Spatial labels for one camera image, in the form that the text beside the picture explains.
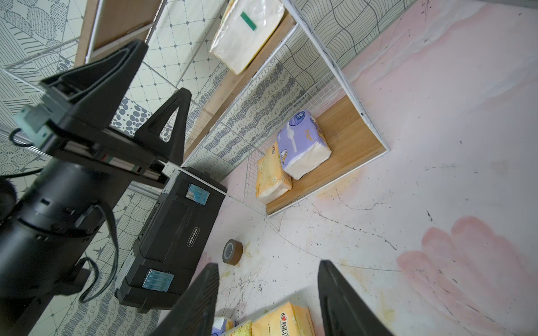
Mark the white wire wooden shelf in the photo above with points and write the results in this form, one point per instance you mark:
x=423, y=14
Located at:
x=232, y=118

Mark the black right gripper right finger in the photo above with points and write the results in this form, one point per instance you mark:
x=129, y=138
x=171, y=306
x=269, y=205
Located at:
x=343, y=311

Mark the brown tape roll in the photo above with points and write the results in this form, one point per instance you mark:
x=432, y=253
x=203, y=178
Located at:
x=232, y=252

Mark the purple tissue pack bottom shelf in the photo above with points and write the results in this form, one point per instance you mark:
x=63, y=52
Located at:
x=302, y=145

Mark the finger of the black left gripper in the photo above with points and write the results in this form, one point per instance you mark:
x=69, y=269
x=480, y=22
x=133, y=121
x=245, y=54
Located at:
x=149, y=134
x=91, y=94

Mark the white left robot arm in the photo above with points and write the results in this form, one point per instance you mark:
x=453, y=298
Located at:
x=45, y=233

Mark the green tissue pack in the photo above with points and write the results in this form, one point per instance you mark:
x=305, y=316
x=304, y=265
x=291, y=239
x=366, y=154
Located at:
x=245, y=28
x=244, y=329

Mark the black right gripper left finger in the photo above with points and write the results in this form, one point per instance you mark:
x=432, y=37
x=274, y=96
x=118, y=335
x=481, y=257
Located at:
x=193, y=314

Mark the yellow tissue pack bottom shelf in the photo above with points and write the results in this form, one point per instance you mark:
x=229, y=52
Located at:
x=272, y=181

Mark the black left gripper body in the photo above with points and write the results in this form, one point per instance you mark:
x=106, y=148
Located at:
x=106, y=150

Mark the pink floral table mat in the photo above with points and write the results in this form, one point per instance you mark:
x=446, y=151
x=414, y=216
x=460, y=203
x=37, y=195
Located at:
x=439, y=235

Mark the purple dog tissue pack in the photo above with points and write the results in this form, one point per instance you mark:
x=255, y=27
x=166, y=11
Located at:
x=221, y=325

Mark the black plastic toolbox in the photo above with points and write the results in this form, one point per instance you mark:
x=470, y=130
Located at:
x=166, y=253

